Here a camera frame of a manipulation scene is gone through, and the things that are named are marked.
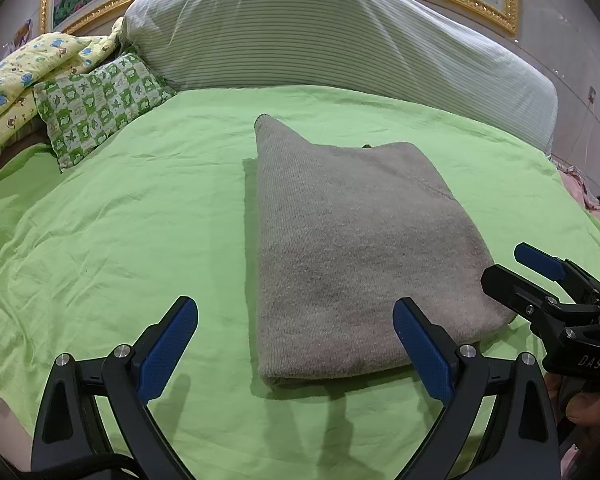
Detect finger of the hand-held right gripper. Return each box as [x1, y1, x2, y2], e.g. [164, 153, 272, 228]
[514, 242, 600, 307]
[481, 265, 576, 346]

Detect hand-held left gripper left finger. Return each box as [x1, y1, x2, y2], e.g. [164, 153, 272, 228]
[30, 296, 199, 480]

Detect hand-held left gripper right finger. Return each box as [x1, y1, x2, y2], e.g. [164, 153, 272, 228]
[392, 297, 561, 480]

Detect grey knit sweater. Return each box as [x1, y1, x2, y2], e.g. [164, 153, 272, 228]
[255, 114, 518, 387]

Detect person's right hand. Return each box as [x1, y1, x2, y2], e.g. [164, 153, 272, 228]
[545, 372, 600, 431]

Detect pink cloth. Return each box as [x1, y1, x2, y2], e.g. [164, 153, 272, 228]
[550, 155, 600, 231]

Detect green bed sheet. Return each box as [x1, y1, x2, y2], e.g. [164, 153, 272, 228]
[0, 85, 600, 480]

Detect green checked pillow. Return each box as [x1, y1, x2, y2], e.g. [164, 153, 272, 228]
[32, 52, 177, 173]

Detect yellow printed quilt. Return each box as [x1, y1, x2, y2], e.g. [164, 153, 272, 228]
[0, 17, 141, 181]

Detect striped padded headboard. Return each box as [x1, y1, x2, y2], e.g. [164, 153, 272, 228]
[122, 0, 557, 156]

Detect wall sticker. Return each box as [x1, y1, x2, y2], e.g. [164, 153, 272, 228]
[7, 17, 37, 53]

